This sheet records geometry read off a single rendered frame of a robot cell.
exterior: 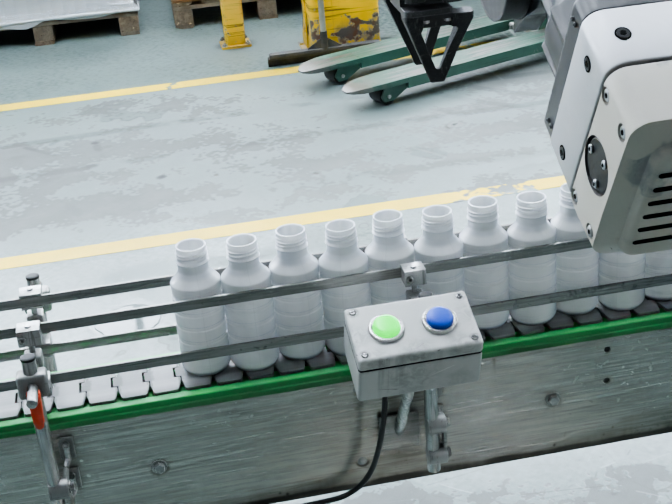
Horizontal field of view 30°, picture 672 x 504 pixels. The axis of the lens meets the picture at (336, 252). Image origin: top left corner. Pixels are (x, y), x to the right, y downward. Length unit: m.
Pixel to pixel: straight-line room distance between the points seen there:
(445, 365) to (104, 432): 0.42
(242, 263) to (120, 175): 3.48
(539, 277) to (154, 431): 0.50
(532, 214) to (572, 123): 0.77
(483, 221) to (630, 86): 0.84
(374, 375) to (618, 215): 0.66
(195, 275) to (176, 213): 3.05
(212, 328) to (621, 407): 0.54
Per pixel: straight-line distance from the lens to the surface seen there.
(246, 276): 1.47
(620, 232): 0.75
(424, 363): 1.37
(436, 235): 1.50
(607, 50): 0.72
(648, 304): 1.65
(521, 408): 1.62
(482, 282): 1.55
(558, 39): 0.79
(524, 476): 3.02
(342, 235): 1.48
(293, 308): 1.50
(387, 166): 4.75
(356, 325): 1.37
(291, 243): 1.48
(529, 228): 1.54
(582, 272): 1.59
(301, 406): 1.54
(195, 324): 1.50
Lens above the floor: 1.78
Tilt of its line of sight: 26 degrees down
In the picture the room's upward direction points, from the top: 5 degrees counter-clockwise
